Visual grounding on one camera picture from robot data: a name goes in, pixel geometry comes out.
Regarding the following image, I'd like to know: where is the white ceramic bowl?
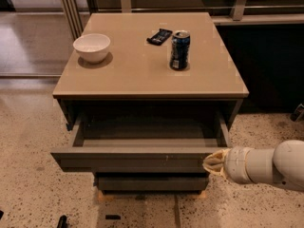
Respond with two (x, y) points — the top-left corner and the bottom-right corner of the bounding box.
(73, 33), (111, 64)

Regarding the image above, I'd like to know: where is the black snack packet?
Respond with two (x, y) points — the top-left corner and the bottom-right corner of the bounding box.
(146, 28), (173, 46)

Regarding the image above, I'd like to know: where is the grey lower drawer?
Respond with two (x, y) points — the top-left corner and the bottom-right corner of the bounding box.
(96, 173), (208, 192)

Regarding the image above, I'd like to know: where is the grey drawer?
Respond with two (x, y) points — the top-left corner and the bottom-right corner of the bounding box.
(51, 112), (231, 174)
(96, 173), (208, 192)

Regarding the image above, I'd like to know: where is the grey drawer cabinet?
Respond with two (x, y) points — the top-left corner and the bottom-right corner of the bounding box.
(52, 11), (250, 196)

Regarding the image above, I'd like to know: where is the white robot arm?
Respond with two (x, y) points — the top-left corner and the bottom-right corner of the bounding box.
(202, 140), (304, 192)

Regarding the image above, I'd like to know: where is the blue soda can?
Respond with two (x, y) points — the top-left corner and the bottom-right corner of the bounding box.
(169, 30), (190, 70)

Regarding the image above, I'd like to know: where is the metal window frame post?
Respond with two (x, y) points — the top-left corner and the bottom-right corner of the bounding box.
(61, 0), (84, 40)

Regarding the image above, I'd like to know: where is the grey top drawer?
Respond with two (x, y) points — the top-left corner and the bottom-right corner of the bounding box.
(51, 112), (231, 174)

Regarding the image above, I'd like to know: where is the metal railing shelf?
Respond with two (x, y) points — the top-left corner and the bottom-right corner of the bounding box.
(87, 0), (304, 25)

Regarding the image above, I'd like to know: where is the black object floor left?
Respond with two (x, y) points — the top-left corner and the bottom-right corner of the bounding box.
(57, 215), (67, 228)

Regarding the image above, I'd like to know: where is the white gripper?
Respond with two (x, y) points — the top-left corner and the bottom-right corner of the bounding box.
(202, 147), (252, 184)

